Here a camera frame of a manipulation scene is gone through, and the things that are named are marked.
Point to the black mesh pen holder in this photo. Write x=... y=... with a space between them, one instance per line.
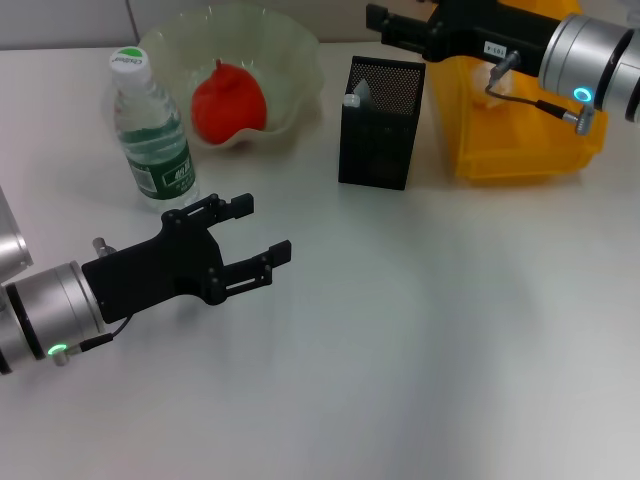
x=377 y=145

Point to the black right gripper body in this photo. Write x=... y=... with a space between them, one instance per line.
x=470 y=30

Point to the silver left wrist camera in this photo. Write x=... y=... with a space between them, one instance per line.
x=12 y=235

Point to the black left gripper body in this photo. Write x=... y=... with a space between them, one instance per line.
x=150 y=270

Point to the pale green glass fruit bowl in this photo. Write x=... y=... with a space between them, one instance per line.
x=290 y=65

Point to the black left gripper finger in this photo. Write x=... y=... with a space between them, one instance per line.
x=280 y=252
x=242 y=205

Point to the clear bottle with green label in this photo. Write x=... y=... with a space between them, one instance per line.
x=160 y=165

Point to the mint green utility knife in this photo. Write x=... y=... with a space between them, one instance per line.
x=351 y=101

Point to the white and silver right arm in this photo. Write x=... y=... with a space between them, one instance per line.
x=590 y=55

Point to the yellow plastic bin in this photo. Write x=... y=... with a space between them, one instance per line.
x=525 y=140

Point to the red-orange fruit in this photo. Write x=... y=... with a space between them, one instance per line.
x=230 y=105

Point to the white paper ball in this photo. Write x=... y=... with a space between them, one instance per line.
x=487 y=90

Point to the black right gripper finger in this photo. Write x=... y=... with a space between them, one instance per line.
x=395 y=27

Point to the grey pen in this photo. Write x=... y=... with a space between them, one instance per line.
x=363 y=94

